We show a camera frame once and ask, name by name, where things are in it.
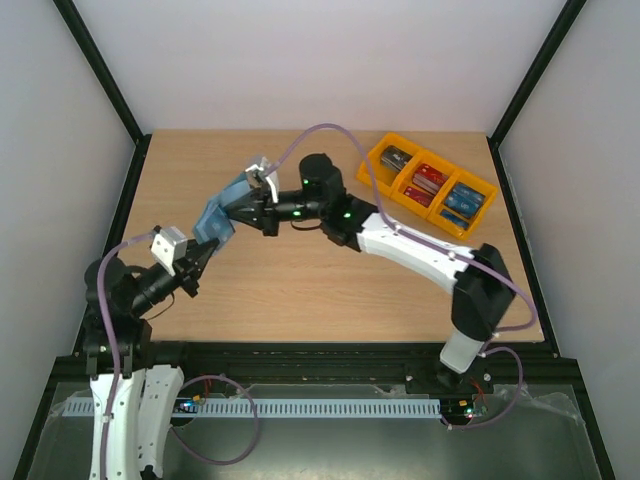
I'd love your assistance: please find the black aluminium frame rail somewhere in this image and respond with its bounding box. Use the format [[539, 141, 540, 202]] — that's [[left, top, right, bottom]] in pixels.
[[44, 341, 586, 401]]

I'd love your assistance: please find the blue card stack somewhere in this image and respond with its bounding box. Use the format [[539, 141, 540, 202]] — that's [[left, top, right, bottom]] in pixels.
[[444, 182, 486, 219]]

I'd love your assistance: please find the blue leather card holder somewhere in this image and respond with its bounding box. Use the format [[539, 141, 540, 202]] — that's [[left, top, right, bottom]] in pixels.
[[191, 155, 272, 251]]

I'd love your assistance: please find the yellow three-compartment bin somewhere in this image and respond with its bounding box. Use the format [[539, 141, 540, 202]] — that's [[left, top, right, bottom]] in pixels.
[[356, 133, 498, 240]]

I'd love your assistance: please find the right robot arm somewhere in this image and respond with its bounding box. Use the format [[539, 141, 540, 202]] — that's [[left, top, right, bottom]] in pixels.
[[224, 154, 515, 392]]

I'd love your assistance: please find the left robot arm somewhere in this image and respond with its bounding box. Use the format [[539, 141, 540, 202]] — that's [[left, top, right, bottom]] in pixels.
[[82, 229, 219, 479]]

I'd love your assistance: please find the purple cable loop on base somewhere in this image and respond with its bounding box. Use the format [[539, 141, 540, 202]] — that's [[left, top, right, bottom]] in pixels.
[[169, 374, 260, 466]]

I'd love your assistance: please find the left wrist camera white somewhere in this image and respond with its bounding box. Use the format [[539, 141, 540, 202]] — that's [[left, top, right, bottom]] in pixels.
[[150, 226, 188, 277]]

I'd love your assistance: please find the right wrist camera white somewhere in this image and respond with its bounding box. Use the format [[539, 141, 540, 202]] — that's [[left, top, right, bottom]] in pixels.
[[245, 155, 280, 204]]

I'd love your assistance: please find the light blue cable duct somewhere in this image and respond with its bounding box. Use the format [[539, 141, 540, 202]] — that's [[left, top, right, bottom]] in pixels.
[[61, 393, 443, 419]]

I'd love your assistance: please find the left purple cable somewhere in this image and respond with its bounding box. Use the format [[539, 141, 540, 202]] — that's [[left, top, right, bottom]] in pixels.
[[95, 231, 161, 480]]

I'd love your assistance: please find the black card stack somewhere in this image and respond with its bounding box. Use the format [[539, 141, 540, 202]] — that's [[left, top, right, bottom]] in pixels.
[[380, 145, 412, 172]]

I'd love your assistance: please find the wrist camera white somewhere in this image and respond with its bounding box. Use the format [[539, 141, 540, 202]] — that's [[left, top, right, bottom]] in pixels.
[[245, 155, 280, 204], [150, 226, 188, 277]]

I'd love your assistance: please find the red card stack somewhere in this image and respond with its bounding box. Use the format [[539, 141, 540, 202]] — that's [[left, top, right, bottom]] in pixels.
[[412, 163, 448, 195]]

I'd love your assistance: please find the loose blue card in bin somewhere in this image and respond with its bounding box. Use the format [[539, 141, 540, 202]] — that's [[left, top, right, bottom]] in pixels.
[[440, 209, 469, 230]]

